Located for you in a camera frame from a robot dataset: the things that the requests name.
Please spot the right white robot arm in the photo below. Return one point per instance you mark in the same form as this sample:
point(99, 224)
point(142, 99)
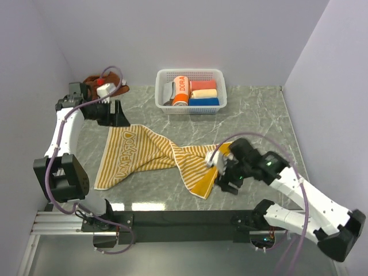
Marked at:
point(334, 228)

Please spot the blue rolled towel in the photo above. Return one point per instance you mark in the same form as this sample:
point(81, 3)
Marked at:
point(204, 102)

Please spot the yellow striped Doraemon towel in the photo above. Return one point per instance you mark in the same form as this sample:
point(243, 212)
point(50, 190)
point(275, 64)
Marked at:
point(137, 148)

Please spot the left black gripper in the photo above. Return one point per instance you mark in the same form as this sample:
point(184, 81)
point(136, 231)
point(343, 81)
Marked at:
point(118, 119)

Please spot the black base beam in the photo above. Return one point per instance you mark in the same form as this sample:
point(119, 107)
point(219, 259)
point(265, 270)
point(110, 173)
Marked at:
point(180, 226)

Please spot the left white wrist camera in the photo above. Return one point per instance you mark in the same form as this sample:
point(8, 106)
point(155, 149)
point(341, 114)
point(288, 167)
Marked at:
point(105, 89)

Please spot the cream rolled towel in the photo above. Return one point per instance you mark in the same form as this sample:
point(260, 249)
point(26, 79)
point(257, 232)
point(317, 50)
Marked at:
point(204, 93)

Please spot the grey rolled towel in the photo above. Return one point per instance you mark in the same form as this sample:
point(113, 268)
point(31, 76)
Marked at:
point(169, 93)

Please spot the aluminium rail frame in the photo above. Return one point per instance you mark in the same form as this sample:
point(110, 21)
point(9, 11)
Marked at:
point(52, 223)

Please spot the white plastic basket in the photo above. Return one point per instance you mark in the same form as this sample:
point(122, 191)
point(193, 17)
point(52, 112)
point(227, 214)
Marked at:
point(168, 75)

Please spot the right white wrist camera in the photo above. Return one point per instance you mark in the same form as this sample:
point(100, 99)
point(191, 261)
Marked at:
point(218, 160)

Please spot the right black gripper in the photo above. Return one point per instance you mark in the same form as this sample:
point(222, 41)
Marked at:
point(225, 186)

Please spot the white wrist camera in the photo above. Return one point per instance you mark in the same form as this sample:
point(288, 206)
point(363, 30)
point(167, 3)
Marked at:
point(105, 89)
point(218, 160)

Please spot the orange white rolled towel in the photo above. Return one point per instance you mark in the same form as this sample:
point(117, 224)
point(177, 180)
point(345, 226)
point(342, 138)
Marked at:
point(182, 91)

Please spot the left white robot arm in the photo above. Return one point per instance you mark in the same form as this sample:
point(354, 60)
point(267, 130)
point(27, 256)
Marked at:
point(62, 178)

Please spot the red rolled towel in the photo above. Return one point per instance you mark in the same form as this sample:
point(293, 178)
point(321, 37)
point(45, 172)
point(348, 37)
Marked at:
point(202, 84)

